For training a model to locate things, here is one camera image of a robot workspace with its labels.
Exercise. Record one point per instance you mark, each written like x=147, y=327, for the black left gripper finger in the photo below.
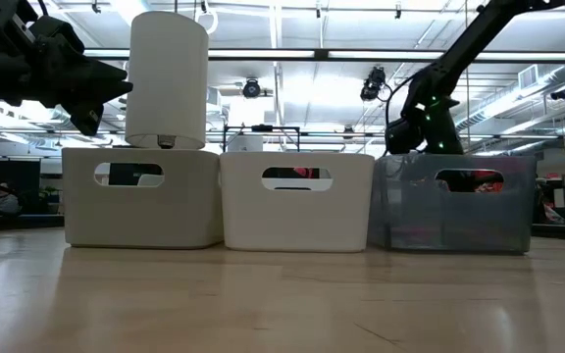
x=106, y=83
x=87, y=117

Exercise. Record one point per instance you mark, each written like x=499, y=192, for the silver ventilation duct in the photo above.
x=547, y=81

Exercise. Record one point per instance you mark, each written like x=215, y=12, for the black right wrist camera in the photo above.
x=399, y=137

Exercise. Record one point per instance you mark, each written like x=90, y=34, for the person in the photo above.
x=7, y=203

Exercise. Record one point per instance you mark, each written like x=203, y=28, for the white lamp with wooden base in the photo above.
x=165, y=73

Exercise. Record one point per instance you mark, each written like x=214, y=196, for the black ceiling camera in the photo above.
x=562, y=93
x=373, y=83
x=251, y=88

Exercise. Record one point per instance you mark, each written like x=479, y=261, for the green potted plant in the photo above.
x=49, y=196

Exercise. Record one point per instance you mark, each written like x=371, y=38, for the black overhead light beam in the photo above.
x=322, y=54

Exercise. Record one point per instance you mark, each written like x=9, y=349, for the light grey plastic bin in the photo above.
x=140, y=216

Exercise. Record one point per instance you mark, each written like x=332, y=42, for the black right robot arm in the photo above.
x=483, y=29

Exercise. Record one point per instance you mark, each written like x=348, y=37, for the dark translucent plastic bin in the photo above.
x=454, y=220

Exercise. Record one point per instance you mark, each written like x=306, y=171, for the white plastic bin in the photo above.
x=297, y=220

